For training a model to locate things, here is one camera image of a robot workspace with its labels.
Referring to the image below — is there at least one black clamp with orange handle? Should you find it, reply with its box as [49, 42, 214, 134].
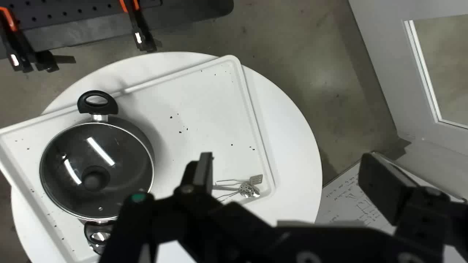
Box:
[0, 6, 59, 75]
[118, 0, 157, 55]

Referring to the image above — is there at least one white framed glass door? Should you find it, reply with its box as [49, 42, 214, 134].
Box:
[347, 0, 468, 196]

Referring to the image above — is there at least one black perforated workbench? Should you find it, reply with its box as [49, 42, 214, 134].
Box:
[0, 0, 235, 60]

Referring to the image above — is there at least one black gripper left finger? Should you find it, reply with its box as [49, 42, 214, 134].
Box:
[179, 151, 216, 196]

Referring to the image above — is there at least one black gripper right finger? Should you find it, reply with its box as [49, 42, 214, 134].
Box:
[356, 153, 416, 229]

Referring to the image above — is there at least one black pot with loop handles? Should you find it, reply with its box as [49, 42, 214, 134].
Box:
[37, 90, 156, 256]

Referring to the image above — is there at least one white plastic tray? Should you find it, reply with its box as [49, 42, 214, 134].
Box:
[0, 55, 276, 263]

